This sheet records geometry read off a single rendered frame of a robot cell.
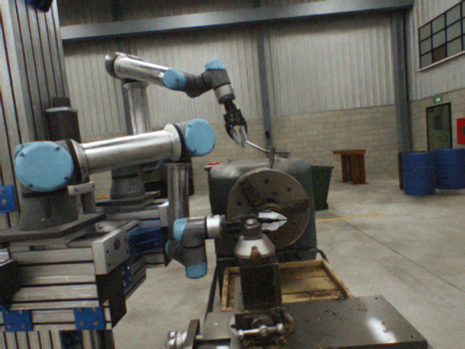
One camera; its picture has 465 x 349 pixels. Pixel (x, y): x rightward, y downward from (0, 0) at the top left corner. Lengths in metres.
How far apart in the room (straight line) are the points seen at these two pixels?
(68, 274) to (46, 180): 0.28
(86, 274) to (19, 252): 0.20
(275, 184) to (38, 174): 0.76
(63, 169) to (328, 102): 11.43
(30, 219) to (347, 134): 11.52
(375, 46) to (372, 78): 1.12
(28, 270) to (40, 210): 0.17
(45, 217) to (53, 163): 0.20
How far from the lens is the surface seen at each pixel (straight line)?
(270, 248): 0.59
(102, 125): 12.14
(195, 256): 1.01
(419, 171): 7.51
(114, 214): 1.43
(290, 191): 1.18
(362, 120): 12.29
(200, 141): 0.94
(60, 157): 0.83
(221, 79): 1.25
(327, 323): 0.68
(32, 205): 0.99
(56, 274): 0.99
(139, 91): 1.54
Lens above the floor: 1.32
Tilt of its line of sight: 5 degrees down
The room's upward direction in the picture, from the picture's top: 6 degrees counter-clockwise
